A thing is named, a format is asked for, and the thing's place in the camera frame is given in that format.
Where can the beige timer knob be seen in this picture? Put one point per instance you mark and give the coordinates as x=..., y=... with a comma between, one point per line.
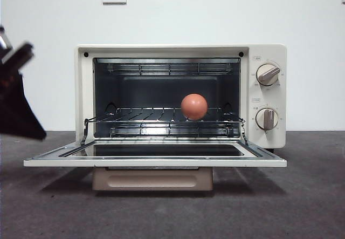
x=267, y=119

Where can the cream Toshiba toaster oven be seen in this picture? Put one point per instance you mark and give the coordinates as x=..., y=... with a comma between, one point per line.
x=266, y=53

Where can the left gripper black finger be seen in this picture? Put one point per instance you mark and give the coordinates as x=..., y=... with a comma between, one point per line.
x=19, y=115

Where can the brown egg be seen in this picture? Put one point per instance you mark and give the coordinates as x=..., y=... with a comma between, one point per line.
x=194, y=106

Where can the beige temperature knob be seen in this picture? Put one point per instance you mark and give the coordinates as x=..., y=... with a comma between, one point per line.
x=268, y=75

